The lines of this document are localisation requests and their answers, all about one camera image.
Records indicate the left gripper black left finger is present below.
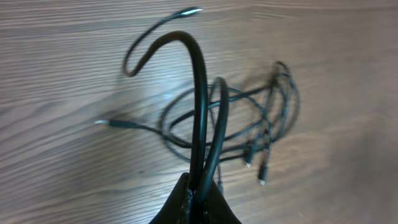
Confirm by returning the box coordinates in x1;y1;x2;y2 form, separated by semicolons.
149;173;193;224

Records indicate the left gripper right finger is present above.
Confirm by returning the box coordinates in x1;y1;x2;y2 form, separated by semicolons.
201;180;241;224

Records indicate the thick black USB cable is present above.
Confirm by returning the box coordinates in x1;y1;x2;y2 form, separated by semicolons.
123;6;229;206

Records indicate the thin black USB cable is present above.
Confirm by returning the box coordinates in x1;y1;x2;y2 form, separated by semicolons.
95;60;301;194

